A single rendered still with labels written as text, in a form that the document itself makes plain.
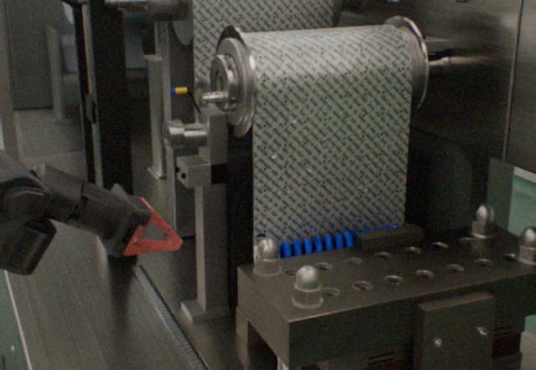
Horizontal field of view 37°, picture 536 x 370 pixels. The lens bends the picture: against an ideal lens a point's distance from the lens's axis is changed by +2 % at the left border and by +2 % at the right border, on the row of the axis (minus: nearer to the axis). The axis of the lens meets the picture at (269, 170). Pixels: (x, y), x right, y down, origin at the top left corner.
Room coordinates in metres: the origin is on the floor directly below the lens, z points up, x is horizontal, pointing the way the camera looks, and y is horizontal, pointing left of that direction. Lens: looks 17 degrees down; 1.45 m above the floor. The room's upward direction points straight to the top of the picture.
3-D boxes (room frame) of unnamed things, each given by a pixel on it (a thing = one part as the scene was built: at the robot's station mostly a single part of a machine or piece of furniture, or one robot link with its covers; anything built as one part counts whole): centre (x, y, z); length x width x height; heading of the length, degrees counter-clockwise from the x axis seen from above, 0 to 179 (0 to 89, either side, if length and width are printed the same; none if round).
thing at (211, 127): (1.05, 0.10, 1.05); 0.06 x 0.05 x 0.31; 113
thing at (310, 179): (1.02, -0.09, 1.11); 0.23 x 0.01 x 0.18; 113
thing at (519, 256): (0.95, -0.34, 1.05); 0.04 x 0.04 x 0.04
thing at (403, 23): (1.13, -0.19, 1.25); 0.15 x 0.01 x 0.15; 23
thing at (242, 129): (1.03, 0.05, 1.25); 0.15 x 0.01 x 0.15; 23
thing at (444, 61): (1.14, -0.22, 1.25); 0.07 x 0.04 x 0.04; 113
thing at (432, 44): (1.15, -0.23, 1.28); 0.06 x 0.05 x 0.02; 113
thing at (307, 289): (0.82, -0.04, 1.05); 0.04 x 0.04 x 0.04
